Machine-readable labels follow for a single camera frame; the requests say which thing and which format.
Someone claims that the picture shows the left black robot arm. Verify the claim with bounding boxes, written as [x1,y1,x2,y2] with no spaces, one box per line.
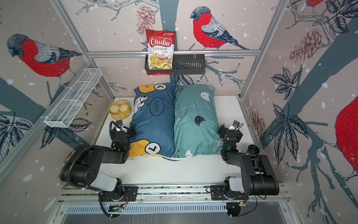
[59,120,136,192]

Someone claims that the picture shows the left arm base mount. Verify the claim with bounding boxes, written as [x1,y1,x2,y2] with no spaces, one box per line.
[99,186,139,203]

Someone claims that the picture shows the teal cat pillow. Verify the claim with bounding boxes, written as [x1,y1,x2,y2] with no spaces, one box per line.
[171,85,223,159]

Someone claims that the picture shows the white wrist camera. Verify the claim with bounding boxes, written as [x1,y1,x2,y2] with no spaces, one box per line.
[115,119,124,131]
[229,120,241,130]

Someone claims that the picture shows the black round knob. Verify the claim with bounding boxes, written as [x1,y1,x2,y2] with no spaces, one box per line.
[247,144,260,156]

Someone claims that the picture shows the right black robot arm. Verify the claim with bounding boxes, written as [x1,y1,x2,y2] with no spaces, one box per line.
[218,120,280,198]

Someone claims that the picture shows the blue cartoon pillow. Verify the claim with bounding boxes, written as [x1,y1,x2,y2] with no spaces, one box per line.
[129,83,177,158]

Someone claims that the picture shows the red Chuba chips bag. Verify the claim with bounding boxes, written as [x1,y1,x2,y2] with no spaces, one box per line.
[146,29,176,75]

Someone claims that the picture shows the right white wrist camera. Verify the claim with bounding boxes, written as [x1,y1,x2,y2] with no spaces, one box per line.
[229,120,241,130]

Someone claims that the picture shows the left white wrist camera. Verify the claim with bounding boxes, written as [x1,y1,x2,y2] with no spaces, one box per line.
[115,119,124,131]

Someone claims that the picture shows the yellow tub of biscuits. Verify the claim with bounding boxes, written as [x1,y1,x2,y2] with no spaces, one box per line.
[109,99,132,120]

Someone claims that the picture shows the white wire mesh shelf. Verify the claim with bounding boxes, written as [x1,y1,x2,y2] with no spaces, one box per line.
[44,68,102,128]

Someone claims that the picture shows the black wire wall basket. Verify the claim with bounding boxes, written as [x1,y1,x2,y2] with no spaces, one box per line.
[145,54,206,75]

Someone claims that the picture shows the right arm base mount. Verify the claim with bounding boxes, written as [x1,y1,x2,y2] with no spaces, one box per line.
[206,185,248,201]

